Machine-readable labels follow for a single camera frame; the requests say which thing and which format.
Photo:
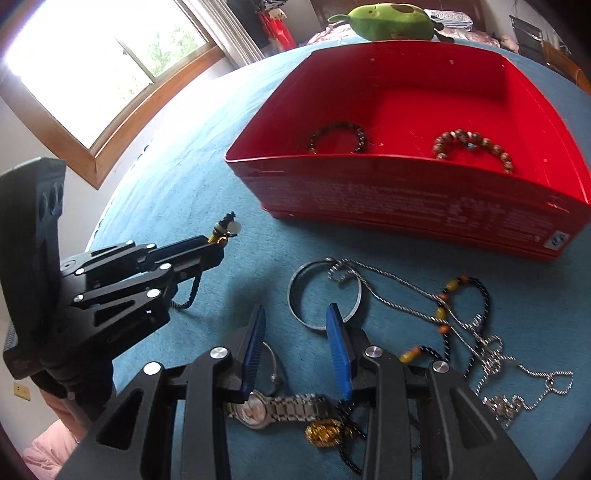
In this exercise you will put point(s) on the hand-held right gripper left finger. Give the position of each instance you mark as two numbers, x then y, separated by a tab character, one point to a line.
251	353

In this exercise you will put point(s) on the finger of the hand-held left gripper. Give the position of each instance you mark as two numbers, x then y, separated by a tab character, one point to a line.
189	251
138	300

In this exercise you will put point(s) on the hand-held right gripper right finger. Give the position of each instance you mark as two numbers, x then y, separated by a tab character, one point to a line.
339	355

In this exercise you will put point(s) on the silver wristwatch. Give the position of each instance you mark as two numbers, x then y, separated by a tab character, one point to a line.
258	410

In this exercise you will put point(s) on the silver bangle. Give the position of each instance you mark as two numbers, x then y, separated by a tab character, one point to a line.
292	297

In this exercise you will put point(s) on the gold charm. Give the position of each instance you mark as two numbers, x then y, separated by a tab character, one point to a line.
325	434

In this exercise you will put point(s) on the red box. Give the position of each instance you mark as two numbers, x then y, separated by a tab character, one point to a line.
415	203

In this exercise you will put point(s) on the person's left forearm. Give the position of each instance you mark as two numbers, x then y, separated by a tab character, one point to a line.
51	452

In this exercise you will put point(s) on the blue blanket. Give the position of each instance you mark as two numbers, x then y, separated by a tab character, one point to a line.
184	184

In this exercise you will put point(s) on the wooden framed window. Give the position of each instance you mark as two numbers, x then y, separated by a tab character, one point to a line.
69	69

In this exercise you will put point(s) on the white curtain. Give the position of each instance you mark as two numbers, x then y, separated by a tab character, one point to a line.
231	27

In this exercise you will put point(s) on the green avocado plush toy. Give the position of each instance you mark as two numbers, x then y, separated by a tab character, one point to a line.
392	21

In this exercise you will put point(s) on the patterned pillow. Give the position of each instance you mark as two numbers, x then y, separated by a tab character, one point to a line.
450	21

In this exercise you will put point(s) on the wooden desk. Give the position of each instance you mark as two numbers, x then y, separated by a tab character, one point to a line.
568	64

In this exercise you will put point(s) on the wall outlet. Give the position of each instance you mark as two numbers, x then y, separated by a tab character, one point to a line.
21	392

